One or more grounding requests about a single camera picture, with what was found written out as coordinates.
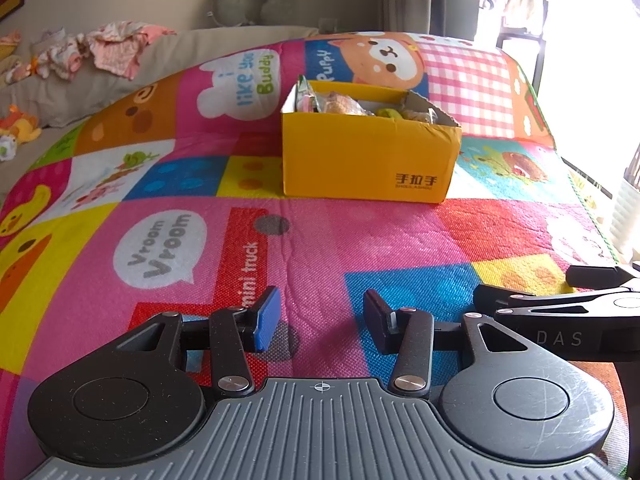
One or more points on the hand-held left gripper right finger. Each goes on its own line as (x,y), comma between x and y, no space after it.
(375,317)

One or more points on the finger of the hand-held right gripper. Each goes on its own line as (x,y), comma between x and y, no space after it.
(492,297)
(592,276)

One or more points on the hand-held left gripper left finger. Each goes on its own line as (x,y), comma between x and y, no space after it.
(267,317)

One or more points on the yellow cardboard box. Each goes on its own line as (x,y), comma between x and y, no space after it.
(360,160)

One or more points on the sesame bar packet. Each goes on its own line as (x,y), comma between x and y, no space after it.
(417,114)

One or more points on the yellow green snack packet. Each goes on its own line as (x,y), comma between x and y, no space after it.
(390,112)

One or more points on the large packaged bread bun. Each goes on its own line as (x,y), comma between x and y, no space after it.
(341,105)

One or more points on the colourful candy packet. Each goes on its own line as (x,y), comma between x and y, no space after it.
(305,100)

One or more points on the white ribbed container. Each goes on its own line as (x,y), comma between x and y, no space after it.
(627,215)

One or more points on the colourful printed play mat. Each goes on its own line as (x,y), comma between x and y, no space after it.
(325,250)

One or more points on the black metal rack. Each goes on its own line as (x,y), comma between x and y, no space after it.
(537,60)

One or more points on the pink patterned garment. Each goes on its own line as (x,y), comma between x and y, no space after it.
(120,50)

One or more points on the small white toy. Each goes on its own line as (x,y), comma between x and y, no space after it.
(6,149)

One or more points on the orange plush toy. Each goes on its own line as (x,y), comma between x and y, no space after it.
(22,125)

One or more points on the white patterned garment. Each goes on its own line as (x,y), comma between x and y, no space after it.
(62,55)

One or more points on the small patterned cloth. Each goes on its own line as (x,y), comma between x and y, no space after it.
(12,70)

